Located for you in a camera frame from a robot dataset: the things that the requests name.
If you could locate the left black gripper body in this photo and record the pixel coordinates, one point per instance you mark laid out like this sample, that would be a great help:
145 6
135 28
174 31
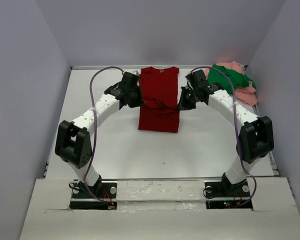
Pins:
134 97

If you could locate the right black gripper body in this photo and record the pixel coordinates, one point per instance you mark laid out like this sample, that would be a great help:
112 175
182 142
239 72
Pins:
187 98

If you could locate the dark red t-shirt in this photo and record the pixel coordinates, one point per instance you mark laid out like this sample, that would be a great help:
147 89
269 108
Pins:
159 88

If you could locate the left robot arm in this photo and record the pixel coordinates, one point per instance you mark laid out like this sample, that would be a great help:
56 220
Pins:
76 140

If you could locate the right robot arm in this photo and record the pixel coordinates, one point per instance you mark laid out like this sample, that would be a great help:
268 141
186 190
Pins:
254 134

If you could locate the green t-shirt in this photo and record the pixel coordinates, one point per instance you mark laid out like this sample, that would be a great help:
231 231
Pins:
228 78

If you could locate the pink t-shirt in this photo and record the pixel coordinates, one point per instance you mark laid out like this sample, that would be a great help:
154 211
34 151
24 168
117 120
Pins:
245 95

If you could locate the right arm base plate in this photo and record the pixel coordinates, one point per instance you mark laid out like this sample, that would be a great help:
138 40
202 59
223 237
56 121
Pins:
233 197

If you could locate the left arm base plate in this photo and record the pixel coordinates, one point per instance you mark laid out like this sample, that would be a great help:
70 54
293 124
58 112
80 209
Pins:
104 198

